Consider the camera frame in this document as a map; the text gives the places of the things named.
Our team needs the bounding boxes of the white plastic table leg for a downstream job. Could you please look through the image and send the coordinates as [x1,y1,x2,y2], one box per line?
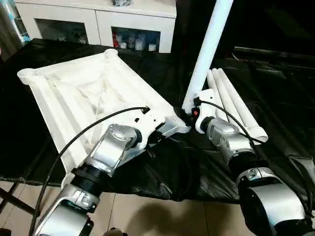
[181,0,234,114]
[217,68,269,144]
[206,70,231,120]
[212,68,247,126]

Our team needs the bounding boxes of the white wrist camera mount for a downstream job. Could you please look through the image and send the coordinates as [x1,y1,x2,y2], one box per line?
[134,105,166,151]
[193,88,215,134]

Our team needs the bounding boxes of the white plastic table top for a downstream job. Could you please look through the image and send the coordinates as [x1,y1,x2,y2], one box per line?
[17,48,191,190]

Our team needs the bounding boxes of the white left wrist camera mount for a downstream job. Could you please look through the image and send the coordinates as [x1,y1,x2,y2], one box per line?
[134,105,166,151]

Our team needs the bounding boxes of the black folding table frame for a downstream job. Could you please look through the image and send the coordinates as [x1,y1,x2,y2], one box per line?
[0,181,37,215]

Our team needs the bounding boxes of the dark furniture with brass label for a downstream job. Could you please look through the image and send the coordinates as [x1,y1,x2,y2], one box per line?
[176,0,315,50]

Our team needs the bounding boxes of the black horizontal bar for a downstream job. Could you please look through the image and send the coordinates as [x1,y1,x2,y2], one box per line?
[233,46,315,59]

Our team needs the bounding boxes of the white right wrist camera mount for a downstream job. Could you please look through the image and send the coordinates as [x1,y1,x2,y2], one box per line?
[193,88,215,134]

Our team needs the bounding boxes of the black plastic mat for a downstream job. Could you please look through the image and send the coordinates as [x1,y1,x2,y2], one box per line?
[0,38,315,204]

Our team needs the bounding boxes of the dark patterned bundle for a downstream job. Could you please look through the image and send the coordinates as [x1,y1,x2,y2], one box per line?
[112,0,135,7]

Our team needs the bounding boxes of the grey curtain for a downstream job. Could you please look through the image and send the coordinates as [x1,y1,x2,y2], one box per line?
[0,0,24,62]

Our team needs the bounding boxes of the white glass-door cabinet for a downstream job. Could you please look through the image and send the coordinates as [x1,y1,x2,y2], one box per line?
[14,0,178,54]

